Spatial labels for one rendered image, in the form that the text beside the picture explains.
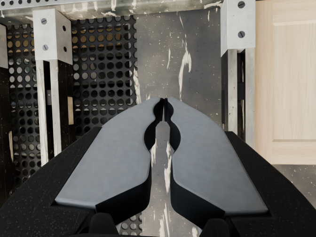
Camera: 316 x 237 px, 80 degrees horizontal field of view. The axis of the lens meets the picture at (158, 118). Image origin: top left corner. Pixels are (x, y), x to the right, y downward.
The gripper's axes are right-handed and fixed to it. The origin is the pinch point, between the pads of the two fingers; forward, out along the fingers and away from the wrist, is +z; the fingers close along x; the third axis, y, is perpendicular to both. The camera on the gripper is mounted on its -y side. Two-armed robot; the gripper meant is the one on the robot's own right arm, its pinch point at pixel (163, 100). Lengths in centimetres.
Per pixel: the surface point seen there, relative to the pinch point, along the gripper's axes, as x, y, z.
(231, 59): 14.9, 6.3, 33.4
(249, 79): 19.1, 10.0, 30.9
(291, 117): 31.8, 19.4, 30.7
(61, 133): -26.4, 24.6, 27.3
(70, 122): -26.4, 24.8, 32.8
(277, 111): 28.4, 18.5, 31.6
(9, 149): -46, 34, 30
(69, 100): -26.8, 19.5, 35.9
